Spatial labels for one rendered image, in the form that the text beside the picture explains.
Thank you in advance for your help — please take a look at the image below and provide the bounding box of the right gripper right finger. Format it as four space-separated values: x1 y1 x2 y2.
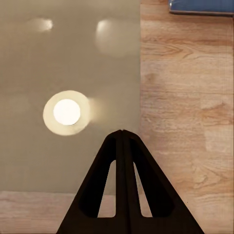
122 130 204 234

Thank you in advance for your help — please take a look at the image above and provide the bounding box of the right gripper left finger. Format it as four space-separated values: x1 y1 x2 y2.
56 130 130 234

